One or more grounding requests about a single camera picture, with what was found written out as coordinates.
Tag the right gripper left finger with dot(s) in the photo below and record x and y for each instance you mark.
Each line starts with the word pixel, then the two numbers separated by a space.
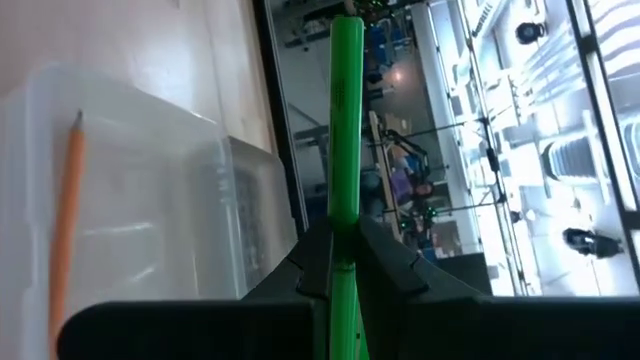
pixel 310 265

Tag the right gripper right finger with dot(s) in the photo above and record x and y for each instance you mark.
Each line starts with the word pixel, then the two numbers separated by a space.
pixel 390 270

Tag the green highlighter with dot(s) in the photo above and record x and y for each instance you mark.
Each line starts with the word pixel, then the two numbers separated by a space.
pixel 345 125

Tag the orange pencil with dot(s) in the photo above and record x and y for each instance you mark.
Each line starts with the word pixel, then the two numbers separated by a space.
pixel 67 225

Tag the translucent grey box lid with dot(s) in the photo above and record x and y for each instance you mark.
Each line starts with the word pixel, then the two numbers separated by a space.
pixel 250 225

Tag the clear plastic supply box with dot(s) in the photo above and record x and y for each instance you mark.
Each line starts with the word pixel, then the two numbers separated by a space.
pixel 150 200

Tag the person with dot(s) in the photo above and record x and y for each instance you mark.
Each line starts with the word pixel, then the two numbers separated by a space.
pixel 422 190

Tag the black long spotlight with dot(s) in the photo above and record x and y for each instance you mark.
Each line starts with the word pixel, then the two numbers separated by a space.
pixel 592 243

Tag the black round spotlight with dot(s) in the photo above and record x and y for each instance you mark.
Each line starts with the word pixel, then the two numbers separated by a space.
pixel 530 32

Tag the black robot rig frame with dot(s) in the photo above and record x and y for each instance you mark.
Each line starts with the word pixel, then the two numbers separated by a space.
pixel 493 157

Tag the black table frame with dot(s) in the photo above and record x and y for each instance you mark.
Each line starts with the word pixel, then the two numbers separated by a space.
pixel 272 75

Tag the black light fixture rail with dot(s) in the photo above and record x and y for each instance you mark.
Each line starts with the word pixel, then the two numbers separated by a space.
pixel 590 45

